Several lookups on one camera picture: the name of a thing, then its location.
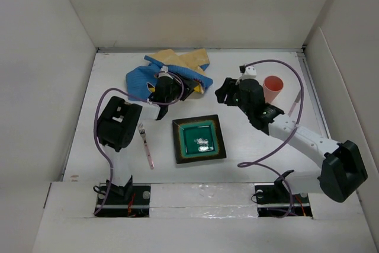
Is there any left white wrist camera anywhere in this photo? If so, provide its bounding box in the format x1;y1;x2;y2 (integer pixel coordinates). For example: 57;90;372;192
158;65;172;78

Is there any pink handled knife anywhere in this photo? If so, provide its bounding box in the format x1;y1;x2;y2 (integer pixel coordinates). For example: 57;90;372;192
288;91;301;117

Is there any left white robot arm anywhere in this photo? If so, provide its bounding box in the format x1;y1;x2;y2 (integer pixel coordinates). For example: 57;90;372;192
94;72;198;204

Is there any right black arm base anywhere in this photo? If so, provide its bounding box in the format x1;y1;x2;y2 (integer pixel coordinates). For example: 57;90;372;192
250;170;313;218

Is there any pink handled fork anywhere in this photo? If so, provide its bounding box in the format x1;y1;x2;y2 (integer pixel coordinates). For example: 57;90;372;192
137;123;155;169

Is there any blue yellow cartoon placemat cloth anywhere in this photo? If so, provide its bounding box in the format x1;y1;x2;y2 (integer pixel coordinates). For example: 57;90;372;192
126;49;213;99

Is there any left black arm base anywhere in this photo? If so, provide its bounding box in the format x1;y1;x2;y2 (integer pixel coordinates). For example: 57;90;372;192
93;177;151;218

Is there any green square ceramic plate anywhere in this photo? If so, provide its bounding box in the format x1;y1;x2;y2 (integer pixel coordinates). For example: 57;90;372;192
172;114;227;165

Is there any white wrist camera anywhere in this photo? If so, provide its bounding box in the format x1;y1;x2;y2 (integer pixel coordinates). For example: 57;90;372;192
158;65;172;78
239;65;257;81

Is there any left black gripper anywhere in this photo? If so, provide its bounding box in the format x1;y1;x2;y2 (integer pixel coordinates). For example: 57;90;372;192
165;73;197;104

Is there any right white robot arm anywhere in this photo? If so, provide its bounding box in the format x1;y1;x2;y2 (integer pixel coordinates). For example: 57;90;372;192
215;78;368;203

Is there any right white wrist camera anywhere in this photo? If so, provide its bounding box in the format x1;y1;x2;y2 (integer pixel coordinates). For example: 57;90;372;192
239;65;257;81

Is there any pink plastic cup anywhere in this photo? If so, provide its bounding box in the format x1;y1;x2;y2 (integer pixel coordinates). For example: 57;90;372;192
263;75;284;103

